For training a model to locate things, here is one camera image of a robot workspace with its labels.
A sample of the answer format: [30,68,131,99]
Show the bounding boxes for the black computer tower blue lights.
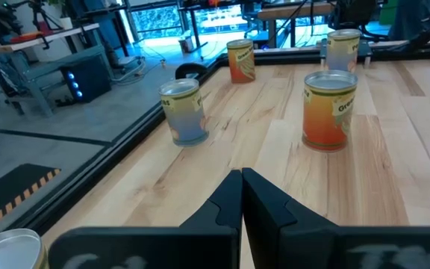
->
[60,55,113,105]

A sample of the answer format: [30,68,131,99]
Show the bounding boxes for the black mat hazard stripe edge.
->
[0,163,62,237]

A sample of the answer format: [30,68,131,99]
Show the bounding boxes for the green box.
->
[378,0,399,26]

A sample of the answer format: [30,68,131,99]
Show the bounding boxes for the black aluminium table frame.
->
[11,10,430,242]

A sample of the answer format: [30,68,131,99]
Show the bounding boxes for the white top desk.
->
[0,22,101,61]

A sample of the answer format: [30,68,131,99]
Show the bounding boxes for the peaches can blue label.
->
[158,78,211,147]
[325,28,362,74]

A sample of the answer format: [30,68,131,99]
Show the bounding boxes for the black frame desk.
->
[177,0,249,50]

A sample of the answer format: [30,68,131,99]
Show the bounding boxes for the black table edge handle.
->
[174,62,209,81]

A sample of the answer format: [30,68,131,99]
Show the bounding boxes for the floor cables bundle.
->
[110,55,166,86]

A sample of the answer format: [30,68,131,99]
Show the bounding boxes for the small box on floor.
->
[178,35,196,54]

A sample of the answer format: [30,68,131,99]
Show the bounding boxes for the wooden top desk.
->
[256,1,336,49]

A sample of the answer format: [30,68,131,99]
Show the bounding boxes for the silver lid tin can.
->
[0,228,50,269]

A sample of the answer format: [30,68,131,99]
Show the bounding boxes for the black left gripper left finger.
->
[48,169,243,269]

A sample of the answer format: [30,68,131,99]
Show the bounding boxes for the potted plant white pot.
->
[49,0,75,31]

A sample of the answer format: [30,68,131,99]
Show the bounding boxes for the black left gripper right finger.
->
[241,167,430,269]

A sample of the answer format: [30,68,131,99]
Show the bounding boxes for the orange red item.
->
[8,31,47,43]

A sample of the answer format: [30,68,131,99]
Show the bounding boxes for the green beans can orange label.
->
[225,38,257,84]
[301,69,359,153]

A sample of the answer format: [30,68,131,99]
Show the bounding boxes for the large glass window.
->
[129,3,252,41]

